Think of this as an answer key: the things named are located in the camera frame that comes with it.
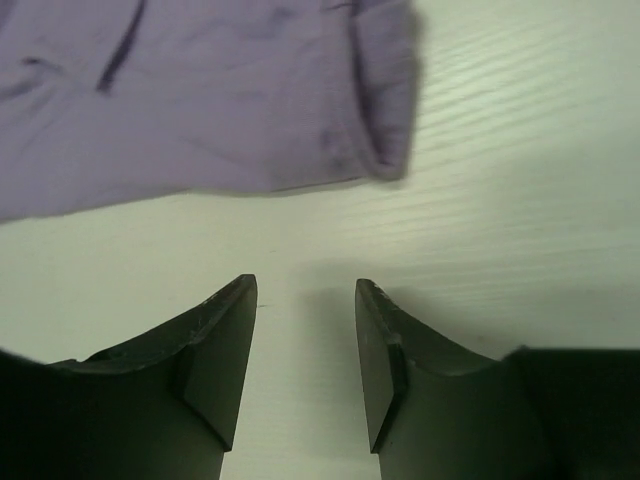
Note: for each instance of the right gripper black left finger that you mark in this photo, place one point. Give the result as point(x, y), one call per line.
point(162, 405)

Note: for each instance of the lilac t shirt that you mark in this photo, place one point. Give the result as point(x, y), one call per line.
point(106, 102)

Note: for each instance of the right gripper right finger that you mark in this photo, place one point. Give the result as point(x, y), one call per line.
point(437, 410)

